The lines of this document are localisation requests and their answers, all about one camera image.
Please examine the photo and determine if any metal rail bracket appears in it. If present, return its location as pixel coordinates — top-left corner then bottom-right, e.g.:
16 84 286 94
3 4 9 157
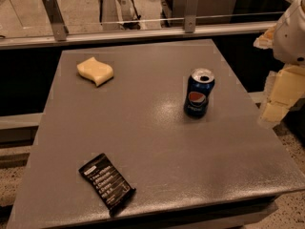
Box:
42 0 69 41
184 0 198 33

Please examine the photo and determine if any left metal rail bracket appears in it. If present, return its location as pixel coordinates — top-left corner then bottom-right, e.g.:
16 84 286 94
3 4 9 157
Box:
42 0 69 41

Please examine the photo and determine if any blue pepsi can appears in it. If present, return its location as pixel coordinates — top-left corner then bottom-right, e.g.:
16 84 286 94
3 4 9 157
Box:
184 68 215 117

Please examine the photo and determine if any yellow wavy sponge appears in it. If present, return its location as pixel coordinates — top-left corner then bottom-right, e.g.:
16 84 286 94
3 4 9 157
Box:
77 57 114 87

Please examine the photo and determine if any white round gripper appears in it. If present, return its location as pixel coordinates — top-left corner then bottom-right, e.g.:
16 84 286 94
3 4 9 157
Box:
254 0 305 123

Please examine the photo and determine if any black rxbar chocolate wrapper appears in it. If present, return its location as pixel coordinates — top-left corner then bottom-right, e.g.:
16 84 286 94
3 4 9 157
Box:
78 154 136 217

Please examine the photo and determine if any horizontal metal rail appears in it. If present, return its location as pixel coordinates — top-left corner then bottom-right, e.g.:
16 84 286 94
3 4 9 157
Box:
0 21 275 50

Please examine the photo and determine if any right metal rail bracket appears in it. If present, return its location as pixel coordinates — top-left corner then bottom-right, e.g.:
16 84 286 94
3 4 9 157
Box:
184 0 198 33

